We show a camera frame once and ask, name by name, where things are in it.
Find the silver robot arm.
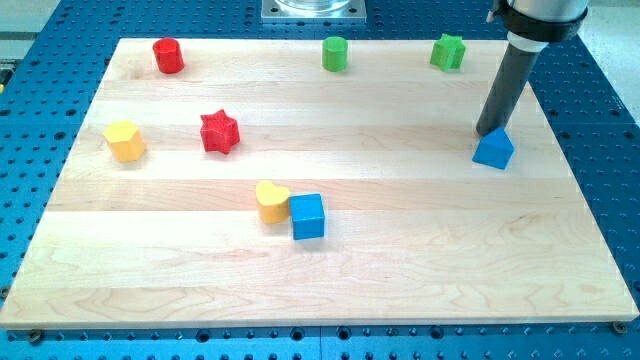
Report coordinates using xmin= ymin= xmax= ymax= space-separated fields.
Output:
xmin=486 ymin=0 xmax=589 ymax=43

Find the blue cube block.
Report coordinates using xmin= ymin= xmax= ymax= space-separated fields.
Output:
xmin=289 ymin=193 xmax=325 ymax=240

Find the wooden board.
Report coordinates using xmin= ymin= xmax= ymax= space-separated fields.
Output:
xmin=1 ymin=38 xmax=638 ymax=330

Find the yellow heart block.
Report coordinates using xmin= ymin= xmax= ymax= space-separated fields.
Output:
xmin=255 ymin=180 xmax=291 ymax=224

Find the red star block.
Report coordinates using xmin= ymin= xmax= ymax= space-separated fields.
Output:
xmin=200 ymin=109 xmax=240 ymax=155

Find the green cylinder block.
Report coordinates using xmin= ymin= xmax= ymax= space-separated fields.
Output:
xmin=321 ymin=36 xmax=348 ymax=72

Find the blue triangle block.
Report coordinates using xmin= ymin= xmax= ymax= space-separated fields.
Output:
xmin=472 ymin=127 xmax=514 ymax=170

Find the green star block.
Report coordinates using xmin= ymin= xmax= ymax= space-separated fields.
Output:
xmin=429 ymin=33 xmax=466 ymax=71

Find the yellow hexagon block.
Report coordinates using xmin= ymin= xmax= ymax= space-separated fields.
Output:
xmin=103 ymin=120 xmax=146 ymax=162

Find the red cylinder block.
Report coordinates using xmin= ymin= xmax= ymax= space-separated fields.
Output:
xmin=152 ymin=37 xmax=184 ymax=74

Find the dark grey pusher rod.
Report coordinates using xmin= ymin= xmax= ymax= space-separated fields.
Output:
xmin=476 ymin=32 xmax=548 ymax=137

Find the blue perforated table plate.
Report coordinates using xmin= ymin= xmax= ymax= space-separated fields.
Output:
xmin=1 ymin=1 xmax=639 ymax=359

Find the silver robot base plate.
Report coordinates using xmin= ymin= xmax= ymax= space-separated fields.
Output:
xmin=260 ymin=0 xmax=367 ymax=23

